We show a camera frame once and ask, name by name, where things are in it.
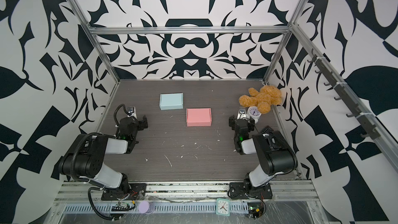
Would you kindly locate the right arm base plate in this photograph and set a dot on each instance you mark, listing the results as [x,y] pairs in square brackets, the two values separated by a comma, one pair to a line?
[238,191]

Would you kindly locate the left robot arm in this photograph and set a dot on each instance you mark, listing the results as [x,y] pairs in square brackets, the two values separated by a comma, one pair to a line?
[84,161]

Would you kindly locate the light blue paper box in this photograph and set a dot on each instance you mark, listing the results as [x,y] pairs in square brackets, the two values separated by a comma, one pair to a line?
[171,101]

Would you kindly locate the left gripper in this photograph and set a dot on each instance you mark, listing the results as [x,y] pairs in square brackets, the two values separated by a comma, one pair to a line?
[140,124]

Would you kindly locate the left circuit board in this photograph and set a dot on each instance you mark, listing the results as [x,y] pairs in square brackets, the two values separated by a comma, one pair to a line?
[124,207]

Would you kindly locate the brown teddy bear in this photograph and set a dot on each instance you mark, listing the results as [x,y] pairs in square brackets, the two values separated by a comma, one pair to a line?
[263,99]

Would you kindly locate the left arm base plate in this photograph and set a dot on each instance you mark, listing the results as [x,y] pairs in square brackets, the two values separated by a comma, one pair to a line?
[135,191]

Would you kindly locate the purple round lid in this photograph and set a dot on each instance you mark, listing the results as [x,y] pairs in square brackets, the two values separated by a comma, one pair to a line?
[146,207]

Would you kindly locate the green square clock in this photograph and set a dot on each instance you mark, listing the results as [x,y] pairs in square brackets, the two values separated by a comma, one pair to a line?
[223,207]

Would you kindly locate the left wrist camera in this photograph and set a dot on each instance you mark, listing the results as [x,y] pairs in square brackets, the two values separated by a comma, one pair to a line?
[131,112]

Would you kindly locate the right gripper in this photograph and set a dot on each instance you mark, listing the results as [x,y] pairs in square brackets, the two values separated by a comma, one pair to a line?
[233,122]

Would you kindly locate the right circuit board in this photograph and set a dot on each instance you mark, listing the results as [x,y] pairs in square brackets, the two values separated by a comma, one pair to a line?
[256,209]

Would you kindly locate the circuit board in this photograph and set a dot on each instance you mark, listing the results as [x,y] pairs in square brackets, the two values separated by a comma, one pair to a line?
[124,207]
[256,209]

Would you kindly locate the pink paper box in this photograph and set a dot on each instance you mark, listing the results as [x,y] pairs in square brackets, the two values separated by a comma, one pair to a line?
[199,117]

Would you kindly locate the white alarm clock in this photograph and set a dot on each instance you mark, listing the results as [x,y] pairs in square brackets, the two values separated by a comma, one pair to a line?
[254,113]

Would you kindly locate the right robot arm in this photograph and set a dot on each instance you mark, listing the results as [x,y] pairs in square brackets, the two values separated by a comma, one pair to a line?
[275,155]

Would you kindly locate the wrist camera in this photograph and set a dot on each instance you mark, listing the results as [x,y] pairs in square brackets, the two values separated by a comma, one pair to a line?
[131,112]
[242,113]

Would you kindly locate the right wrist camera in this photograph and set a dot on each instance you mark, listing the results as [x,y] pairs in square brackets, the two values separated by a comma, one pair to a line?
[242,113]

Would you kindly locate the black remote control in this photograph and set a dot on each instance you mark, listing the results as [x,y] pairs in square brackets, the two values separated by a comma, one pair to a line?
[267,130]

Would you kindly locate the wall hook rail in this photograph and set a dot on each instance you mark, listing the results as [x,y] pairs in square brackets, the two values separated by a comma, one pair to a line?
[346,94]

